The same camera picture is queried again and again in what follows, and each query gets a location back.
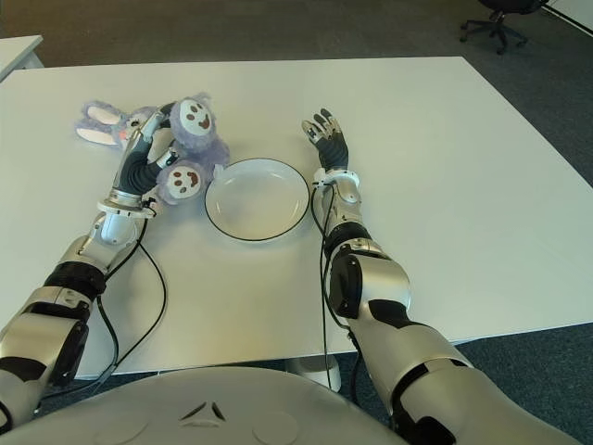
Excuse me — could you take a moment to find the white side desk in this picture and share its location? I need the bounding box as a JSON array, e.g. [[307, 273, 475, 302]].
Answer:
[[0, 35, 44, 84]]

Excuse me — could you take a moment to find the white plate black rim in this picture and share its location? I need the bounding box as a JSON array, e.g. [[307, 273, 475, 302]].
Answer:
[[204, 158, 309, 243]]

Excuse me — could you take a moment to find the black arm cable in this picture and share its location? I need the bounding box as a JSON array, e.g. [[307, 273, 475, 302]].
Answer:
[[34, 215, 168, 409], [309, 183, 360, 404]]

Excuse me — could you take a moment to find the purple plush rabbit doll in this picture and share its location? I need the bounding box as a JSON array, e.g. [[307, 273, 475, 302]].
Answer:
[[75, 94, 231, 206]]

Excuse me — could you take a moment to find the white table leg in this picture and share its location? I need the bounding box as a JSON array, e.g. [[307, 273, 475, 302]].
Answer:
[[284, 355, 343, 391]]

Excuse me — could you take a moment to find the silver robot torso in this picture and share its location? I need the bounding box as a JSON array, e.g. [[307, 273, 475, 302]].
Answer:
[[0, 365, 404, 445]]

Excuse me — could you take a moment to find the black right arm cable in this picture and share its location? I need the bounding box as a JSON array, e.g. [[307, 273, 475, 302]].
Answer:
[[309, 183, 360, 404]]

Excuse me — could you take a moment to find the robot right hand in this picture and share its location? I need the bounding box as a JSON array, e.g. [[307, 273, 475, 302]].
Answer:
[[300, 108, 349, 173]]

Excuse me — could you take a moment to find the black office chair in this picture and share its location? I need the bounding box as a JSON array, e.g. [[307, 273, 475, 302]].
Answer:
[[460, 0, 529, 56]]

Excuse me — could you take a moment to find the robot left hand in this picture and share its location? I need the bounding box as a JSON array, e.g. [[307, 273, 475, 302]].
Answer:
[[110, 105, 181, 199]]

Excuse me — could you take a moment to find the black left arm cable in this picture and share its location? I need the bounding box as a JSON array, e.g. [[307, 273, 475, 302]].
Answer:
[[34, 215, 168, 409]]

